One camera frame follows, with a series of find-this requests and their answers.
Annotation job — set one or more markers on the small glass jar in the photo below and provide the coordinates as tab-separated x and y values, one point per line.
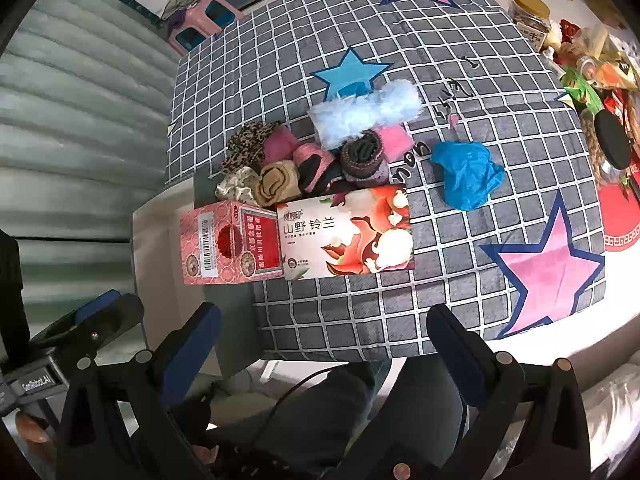
590	66

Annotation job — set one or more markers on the cream satin scrunchie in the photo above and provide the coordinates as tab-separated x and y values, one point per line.
235	185

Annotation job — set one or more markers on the dark purple rolled sock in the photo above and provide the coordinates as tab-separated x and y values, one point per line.
362	155

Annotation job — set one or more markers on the leopard print scrunchie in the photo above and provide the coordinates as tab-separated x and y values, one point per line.
245	145

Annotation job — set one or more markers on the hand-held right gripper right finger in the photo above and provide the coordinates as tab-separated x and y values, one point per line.
460	355

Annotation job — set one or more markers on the red snack packet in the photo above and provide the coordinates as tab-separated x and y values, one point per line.
617	107

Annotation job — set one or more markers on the pink plastic stool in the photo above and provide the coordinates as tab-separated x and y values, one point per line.
205	20

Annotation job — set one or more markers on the white floral box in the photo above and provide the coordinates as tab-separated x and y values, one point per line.
350	235

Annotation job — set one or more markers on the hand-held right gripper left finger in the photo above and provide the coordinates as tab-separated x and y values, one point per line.
192	345

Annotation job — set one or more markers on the green snack packet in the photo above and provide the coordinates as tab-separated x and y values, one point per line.
582	90

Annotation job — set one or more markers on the person's jeans legs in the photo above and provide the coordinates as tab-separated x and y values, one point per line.
415	410

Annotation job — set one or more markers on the gold lid snack jar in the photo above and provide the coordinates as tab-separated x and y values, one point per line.
530	15

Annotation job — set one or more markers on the pink red patterned box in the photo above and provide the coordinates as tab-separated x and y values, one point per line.
227	245

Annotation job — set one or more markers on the grey green ribbed quilt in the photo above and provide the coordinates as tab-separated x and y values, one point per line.
85	125

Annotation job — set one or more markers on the grey checked star blanket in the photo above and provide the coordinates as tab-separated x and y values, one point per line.
450	85

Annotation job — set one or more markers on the magenta rolled sock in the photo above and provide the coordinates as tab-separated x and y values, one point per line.
280	145

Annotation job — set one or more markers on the small white table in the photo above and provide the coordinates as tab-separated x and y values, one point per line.
160	240

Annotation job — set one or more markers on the pink and black sock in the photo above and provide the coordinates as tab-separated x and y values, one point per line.
317	165

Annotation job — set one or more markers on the black lid snack jar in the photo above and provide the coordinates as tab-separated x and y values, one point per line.
612	140

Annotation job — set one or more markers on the white squeeze bottle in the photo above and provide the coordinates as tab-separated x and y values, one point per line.
552	60

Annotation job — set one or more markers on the blue plastic bag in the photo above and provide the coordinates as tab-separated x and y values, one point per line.
467	175

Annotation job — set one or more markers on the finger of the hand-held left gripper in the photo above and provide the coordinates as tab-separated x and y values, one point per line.
100	310

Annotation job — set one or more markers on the person's left hand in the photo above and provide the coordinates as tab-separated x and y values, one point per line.
31	426

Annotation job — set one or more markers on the bright pink cloth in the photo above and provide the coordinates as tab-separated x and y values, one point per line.
397	142

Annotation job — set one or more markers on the light blue fluffy cloth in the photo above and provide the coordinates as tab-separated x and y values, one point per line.
360	110

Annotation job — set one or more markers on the red round mat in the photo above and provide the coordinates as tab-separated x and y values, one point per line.
620	220

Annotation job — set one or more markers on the tan sock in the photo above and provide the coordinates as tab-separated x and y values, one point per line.
277	182

